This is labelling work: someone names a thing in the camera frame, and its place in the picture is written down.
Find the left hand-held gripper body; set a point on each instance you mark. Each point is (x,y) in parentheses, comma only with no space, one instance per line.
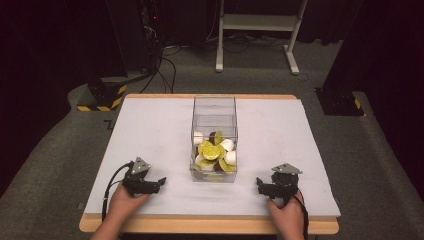
(136,181)

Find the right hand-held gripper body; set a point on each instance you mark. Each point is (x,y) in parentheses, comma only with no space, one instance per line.
(283,185)

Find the pile of coffee capsules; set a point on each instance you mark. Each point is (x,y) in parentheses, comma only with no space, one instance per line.
(213,153)

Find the clear plastic box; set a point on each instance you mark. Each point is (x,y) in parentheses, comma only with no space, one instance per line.
(213,113)

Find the person's left hand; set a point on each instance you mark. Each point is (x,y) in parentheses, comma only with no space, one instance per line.
(121,205)

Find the person's right hand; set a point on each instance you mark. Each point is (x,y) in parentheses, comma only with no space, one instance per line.
(288,216)

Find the white foam mat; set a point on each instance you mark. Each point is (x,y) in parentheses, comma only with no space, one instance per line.
(150,133)

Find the wooden table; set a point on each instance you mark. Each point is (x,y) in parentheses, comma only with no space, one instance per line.
(200,226)

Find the black yellow striped stand base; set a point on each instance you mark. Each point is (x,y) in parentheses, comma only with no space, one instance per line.
(105,95)

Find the dark curtain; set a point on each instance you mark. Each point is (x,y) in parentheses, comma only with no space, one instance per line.
(386,60)
(46,66)

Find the black computer tower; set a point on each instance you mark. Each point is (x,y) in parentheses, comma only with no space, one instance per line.
(140,33)

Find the white metal stand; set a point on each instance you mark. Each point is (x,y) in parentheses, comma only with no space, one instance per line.
(256,22)

